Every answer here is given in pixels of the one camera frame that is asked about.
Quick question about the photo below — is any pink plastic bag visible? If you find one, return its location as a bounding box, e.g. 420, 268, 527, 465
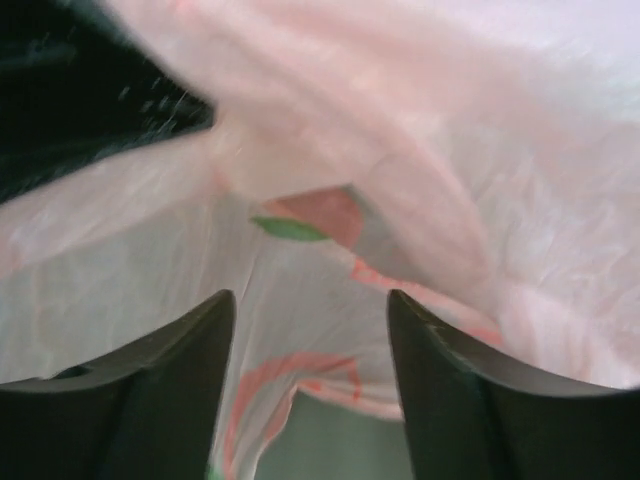
1, 1, 639, 479

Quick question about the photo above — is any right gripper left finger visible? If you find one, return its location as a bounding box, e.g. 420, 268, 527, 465
1, 290, 235, 480

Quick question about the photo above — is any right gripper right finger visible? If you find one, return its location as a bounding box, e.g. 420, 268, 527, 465
387, 290, 639, 480

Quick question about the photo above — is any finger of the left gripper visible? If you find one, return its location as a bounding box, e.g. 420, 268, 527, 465
1, 0, 215, 202

